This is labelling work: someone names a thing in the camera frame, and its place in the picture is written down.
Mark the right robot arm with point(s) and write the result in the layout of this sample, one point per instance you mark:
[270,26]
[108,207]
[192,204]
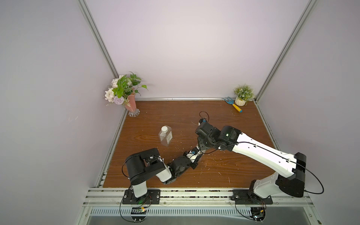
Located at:
[289,169]

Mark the small potted green plant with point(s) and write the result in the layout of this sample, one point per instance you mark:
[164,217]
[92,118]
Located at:
[244,94]

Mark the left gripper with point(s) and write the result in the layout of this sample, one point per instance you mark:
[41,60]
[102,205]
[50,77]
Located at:
[195,162]

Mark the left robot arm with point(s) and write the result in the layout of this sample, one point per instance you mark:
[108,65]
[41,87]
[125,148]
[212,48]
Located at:
[144,165]

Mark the white bottle cap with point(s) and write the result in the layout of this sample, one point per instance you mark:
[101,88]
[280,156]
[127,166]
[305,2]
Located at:
[165,129]

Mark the pink vase with flowers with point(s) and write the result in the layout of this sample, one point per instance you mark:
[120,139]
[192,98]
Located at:
[122,92]

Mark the aluminium front rail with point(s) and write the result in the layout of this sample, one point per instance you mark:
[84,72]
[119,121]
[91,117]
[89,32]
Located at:
[188,197]

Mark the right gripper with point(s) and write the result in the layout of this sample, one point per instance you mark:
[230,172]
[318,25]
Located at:
[201,143]

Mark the blue yellow garden trowel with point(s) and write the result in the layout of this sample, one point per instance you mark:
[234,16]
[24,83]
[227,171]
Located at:
[230,101]

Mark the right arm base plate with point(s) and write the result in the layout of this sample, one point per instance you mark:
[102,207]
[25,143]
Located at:
[242,196]

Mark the square clear plastic bottle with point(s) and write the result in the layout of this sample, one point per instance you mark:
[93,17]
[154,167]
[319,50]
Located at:
[166,138]

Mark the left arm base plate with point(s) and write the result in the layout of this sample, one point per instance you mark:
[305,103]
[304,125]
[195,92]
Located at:
[143,197]

